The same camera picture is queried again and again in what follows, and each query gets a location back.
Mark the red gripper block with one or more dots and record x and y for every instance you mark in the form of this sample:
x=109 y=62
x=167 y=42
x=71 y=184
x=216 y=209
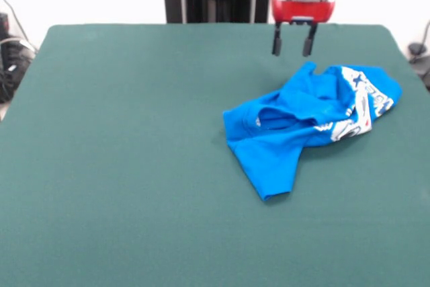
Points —
x=302 y=11

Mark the blue printed shirt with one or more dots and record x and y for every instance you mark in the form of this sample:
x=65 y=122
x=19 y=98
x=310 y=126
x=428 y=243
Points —
x=268 y=152

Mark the dark green table cloth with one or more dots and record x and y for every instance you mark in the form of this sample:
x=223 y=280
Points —
x=134 y=183

